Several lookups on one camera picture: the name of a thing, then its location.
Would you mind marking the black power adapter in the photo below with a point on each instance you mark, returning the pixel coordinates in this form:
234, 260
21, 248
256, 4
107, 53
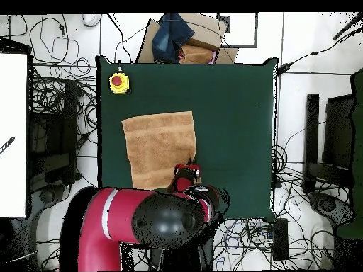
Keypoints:
283, 68

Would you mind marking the blue denim jeans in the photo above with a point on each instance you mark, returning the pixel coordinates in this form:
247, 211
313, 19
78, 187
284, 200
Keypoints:
170, 36

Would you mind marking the black flat floor bar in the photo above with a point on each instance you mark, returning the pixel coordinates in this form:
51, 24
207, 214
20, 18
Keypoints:
312, 127

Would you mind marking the dark square floor frame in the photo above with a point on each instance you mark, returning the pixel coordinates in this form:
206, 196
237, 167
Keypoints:
241, 46

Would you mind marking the yellow emergency stop button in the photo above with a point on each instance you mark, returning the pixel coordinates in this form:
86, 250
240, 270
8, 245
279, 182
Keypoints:
119, 83

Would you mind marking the green cloth covered table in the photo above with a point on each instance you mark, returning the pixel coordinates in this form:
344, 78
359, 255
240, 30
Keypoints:
358, 141

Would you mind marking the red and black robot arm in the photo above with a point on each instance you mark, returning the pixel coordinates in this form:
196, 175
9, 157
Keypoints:
164, 218

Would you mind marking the person's white shoe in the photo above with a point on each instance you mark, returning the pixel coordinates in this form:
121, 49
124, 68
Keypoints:
92, 19

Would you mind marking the black caster base leg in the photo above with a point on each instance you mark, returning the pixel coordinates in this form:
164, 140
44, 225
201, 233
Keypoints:
48, 195
326, 204

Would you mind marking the tan terry towel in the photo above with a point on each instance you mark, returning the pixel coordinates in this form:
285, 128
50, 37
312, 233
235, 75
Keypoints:
158, 141

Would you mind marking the dark green tablecloth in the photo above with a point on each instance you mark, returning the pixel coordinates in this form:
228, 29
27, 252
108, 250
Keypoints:
227, 99

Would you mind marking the brown cardboard box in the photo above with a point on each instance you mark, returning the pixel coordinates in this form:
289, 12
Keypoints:
204, 31

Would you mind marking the black tripod leg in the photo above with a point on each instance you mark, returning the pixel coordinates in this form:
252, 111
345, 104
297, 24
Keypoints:
347, 27

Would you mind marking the orange folded towel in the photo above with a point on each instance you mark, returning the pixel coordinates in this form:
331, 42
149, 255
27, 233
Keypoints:
195, 53

